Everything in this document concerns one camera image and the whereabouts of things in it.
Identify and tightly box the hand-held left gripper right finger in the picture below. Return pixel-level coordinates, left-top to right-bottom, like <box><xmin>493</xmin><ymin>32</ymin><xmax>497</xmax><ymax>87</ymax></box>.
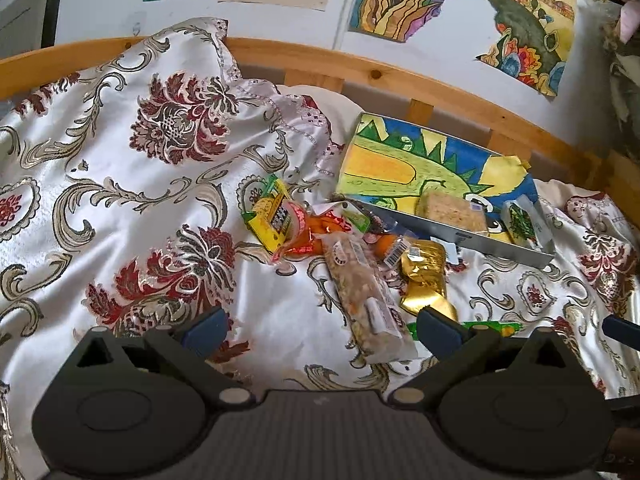
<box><xmin>390</xmin><ymin>306</ymin><xmax>587</xmax><ymax>411</ymax></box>

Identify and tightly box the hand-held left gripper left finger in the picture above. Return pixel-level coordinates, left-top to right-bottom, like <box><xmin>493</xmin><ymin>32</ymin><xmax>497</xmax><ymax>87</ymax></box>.
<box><xmin>60</xmin><ymin>306</ymin><xmax>256</xmax><ymax>411</ymax></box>

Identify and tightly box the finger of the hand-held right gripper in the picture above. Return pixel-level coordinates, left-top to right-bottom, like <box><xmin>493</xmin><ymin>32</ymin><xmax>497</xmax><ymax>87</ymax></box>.
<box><xmin>601</xmin><ymin>315</ymin><xmax>640</xmax><ymax>347</ymax></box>

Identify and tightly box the gold foil snack packet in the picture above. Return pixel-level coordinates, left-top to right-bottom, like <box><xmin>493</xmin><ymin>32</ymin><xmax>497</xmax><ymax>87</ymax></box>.
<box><xmin>399</xmin><ymin>239</ymin><xmax>458</xmax><ymax>321</ymax></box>

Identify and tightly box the long nut bar packet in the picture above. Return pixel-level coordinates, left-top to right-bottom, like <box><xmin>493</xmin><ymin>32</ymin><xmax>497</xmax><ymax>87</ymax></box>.
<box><xmin>320</xmin><ymin>232</ymin><xmax>423</xmax><ymax>363</ymax></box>

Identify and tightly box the square rice cracker packet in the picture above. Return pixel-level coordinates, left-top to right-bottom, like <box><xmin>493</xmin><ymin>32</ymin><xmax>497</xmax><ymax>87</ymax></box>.
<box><xmin>416</xmin><ymin>191</ymin><xmax>493</xmax><ymax>236</ymax></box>

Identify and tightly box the yellow green snack packet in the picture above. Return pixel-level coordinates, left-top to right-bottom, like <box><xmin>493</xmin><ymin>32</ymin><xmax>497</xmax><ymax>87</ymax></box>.
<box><xmin>241</xmin><ymin>175</ymin><xmax>301</xmax><ymax>253</ymax></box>

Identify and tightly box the orange snack packet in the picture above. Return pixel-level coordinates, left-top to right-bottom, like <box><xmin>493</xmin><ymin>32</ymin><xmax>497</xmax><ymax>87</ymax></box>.
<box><xmin>270</xmin><ymin>202</ymin><xmax>351</xmax><ymax>263</ymax></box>

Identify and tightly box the green white snack packet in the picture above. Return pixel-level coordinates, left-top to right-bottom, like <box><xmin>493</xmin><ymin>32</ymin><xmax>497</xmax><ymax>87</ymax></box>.
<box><xmin>501</xmin><ymin>199</ymin><xmax>553</xmax><ymax>253</ymax></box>

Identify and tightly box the dark snack packet clear wrapper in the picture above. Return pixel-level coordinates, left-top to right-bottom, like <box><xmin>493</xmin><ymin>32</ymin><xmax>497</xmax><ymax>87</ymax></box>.
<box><xmin>340</xmin><ymin>200</ymin><xmax>381</xmax><ymax>233</ymax></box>

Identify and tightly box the painted metal tray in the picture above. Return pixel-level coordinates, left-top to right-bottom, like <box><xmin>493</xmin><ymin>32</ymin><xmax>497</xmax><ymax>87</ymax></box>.
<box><xmin>334</xmin><ymin>111</ymin><xmax>556</xmax><ymax>271</ymax></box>

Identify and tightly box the flat green orange packet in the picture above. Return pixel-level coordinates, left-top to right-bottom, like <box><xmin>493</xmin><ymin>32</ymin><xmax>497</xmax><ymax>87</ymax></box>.
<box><xmin>406</xmin><ymin>320</ymin><xmax>523</xmax><ymax>339</ymax></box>

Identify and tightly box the small orange barcode packet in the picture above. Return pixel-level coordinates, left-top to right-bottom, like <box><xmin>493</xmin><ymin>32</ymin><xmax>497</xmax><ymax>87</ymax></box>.
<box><xmin>372</xmin><ymin>234</ymin><xmax>411</xmax><ymax>266</ymax></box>

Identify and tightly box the floral satin blanket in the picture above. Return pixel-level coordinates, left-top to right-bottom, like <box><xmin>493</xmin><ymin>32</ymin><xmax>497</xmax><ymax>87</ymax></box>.
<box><xmin>0</xmin><ymin>17</ymin><xmax>640</xmax><ymax>480</ymax></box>

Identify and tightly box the cream pillow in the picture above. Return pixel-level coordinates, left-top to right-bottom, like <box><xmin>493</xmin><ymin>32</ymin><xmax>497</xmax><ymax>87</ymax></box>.
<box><xmin>275</xmin><ymin>82</ymin><xmax>363</xmax><ymax>161</ymax></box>

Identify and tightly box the patterned curtain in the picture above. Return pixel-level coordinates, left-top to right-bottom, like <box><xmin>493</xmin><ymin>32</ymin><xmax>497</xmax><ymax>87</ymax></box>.
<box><xmin>600</xmin><ymin>0</ymin><xmax>640</xmax><ymax>161</ymax></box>

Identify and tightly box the grey door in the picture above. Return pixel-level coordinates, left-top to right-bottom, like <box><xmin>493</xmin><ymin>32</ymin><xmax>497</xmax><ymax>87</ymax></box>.
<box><xmin>0</xmin><ymin>0</ymin><xmax>67</xmax><ymax>61</ymax></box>

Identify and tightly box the wooden bed frame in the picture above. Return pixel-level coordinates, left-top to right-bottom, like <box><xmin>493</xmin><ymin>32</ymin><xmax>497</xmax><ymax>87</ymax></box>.
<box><xmin>0</xmin><ymin>35</ymin><xmax>640</xmax><ymax>211</ymax></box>

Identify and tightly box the flower landscape wall painting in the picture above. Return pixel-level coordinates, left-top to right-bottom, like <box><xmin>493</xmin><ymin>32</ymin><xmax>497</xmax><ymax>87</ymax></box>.
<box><xmin>475</xmin><ymin>0</ymin><xmax>583</xmax><ymax>101</ymax></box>

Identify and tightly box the white wall conduit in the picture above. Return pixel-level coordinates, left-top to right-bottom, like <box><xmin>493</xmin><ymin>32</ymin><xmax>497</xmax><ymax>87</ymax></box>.
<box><xmin>332</xmin><ymin>0</ymin><xmax>358</xmax><ymax>51</ymax></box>

